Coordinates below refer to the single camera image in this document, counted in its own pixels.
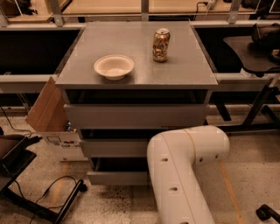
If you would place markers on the grey bottom drawer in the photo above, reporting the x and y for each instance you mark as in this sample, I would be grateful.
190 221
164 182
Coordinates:
119 171

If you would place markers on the grey drawer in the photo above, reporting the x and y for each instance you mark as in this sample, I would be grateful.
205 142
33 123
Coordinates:
126 116
119 171
114 148

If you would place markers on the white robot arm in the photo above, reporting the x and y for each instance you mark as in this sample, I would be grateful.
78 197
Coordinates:
171 156

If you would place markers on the grey drawer cabinet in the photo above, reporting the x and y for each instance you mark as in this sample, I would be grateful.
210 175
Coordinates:
149 83

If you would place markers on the grey top drawer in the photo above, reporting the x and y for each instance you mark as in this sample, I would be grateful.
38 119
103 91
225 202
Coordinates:
126 116

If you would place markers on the grey middle drawer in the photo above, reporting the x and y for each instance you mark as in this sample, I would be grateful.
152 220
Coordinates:
114 148

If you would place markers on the white paper bowl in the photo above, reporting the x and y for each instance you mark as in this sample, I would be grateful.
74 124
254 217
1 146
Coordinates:
114 67

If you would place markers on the gold soda can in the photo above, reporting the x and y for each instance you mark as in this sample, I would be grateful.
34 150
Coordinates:
160 44

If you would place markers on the white printed box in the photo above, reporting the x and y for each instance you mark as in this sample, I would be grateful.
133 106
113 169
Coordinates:
64 145

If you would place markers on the brown cardboard box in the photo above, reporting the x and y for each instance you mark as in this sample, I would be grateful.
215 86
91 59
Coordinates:
48 114

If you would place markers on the black office chair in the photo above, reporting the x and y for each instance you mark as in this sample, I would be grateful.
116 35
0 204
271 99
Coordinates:
259 52

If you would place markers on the black caster wheel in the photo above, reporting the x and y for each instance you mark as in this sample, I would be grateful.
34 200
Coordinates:
264 212

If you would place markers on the black table leg frame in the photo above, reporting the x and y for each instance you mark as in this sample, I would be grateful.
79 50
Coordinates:
259 102

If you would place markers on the grey aluminium rail frame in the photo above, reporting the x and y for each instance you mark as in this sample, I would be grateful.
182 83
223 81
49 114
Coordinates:
52 12

